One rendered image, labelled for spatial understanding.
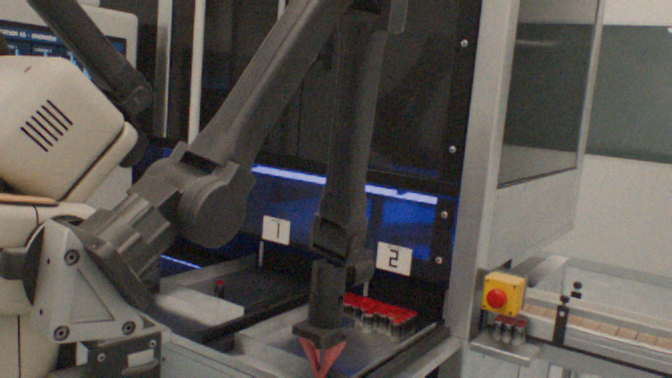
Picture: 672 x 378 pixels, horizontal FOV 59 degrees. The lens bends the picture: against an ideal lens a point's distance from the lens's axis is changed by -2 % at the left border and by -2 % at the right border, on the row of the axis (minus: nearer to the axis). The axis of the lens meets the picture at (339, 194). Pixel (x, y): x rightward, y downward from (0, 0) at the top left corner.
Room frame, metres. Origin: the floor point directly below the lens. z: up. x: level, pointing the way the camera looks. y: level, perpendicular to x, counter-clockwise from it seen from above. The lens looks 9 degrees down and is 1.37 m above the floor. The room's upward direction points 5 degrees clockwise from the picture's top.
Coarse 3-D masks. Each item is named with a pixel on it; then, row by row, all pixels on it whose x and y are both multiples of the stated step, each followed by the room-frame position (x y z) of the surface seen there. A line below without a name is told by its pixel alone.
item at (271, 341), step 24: (288, 312) 1.21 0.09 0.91; (240, 336) 1.07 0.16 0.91; (264, 336) 1.14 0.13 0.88; (288, 336) 1.16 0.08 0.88; (360, 336) 1.19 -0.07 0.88; (384, 336) 1.20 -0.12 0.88; (264, 360) 1.04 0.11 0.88; (288, 360) 1.01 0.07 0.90; (336, 360) 1.06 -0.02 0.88; (360, 360) 1.07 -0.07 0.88; (384, 360) 1.03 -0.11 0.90
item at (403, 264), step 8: (384, 248) 1.33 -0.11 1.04; (392, 248) 1.32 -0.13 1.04; (400, 248) 1.31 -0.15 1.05; (408, 248) 1.30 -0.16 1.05; (384, 256) 1.33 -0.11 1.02; (392, 256) 1.32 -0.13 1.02; (400, 256) 1.31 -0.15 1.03; (408, 256) 1.30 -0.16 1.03; (376, 264) 1.34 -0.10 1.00; (384, 264) 1.33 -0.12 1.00; (400, 264) 1.31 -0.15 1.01; (408, 264) 1.30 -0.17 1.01; (400, 272) 1.31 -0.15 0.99; (408, 272) 1.30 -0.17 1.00
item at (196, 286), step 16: (256, 256) 1.64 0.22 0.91; (192, 272) 1.43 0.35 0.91; (208, 272) 1.48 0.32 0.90; (224, 272) 1.53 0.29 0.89; (240, 272) 1.56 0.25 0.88; (256, 272) 1.57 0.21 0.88; (272, 272) 1.58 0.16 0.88; (160, 288) 1.35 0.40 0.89; (176, 288) 1.32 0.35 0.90; (192, 288) 1.40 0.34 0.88; (208, 288) 1.41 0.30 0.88; (240, 288) 1.43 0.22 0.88; (256, 288) 1.44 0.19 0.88; (272, 288) 1.45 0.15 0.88; (288, 288) 1.46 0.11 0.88; (304, 288) 1.40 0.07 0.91; (208, 304) 1.27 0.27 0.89; (224, 304) 1.24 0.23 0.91; (240, 304) 1.31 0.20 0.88; (256, 304) 1.25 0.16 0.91
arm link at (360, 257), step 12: (312, 228) 0.97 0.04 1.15; (312, 240) 0.96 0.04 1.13; (360, 240) 0.94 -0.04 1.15; (324, 252) 0.95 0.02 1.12; (348, 252) 0.92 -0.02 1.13; (360, 252) 0.95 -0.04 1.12; (372, 252) 1.03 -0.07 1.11; (348, 264) 0.93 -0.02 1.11; (360, 264) 1.00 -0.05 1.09; (372, 264) 1.03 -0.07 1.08; (360, 276) 0.99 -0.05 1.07
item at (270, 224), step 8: (264, 216) 1.52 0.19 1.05; (264, 224) 1.52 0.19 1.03; (272, 224) 1.51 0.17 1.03; (280, 224) 1.49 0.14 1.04; (288, 224) 1.48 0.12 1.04; (264, 232) 1.52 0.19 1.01; (272, 232) 1.51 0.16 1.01; (280, 232) 1.49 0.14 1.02; (288, 232) 1.48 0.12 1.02; (272, 240) 1.51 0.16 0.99; (280, 240) 1.49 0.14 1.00; (288, 240) 1.48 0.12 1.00
